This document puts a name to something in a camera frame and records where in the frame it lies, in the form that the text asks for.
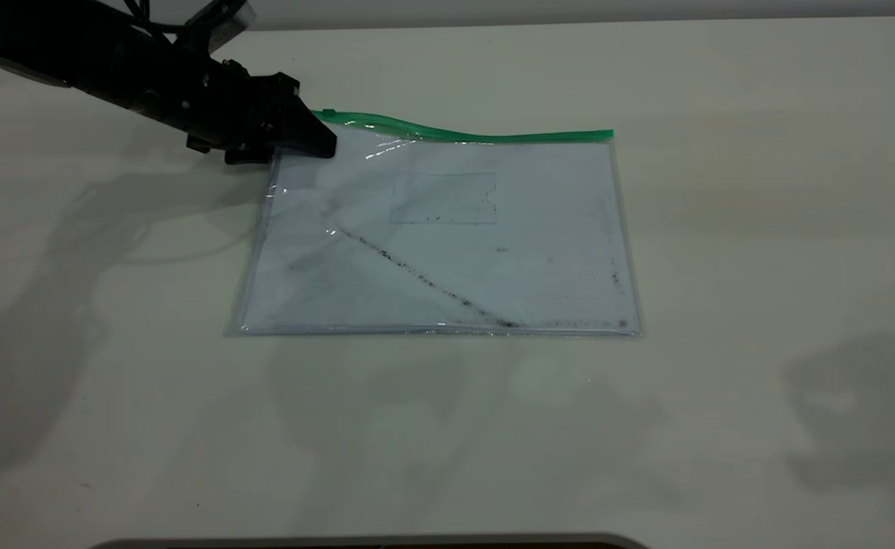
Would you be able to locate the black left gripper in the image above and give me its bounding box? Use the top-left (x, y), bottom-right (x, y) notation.
top-left (129, 47), bottom-right (338, 165)

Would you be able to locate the clear plastic zip bag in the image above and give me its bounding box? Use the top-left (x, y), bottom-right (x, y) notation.
top-left (224, 109), bottom-right (643, 339)

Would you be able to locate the dark grey rounded base rim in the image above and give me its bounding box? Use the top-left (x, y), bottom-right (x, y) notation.
top-left (88, 531), bottom-right (651, 549)

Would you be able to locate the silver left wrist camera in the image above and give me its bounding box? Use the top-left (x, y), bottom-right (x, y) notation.
top-left (175, 0), bottom-right (257, 53)

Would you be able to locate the black left camera cable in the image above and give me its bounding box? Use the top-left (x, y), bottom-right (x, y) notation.
top-left (121, 0), bottom-right (189, 37)

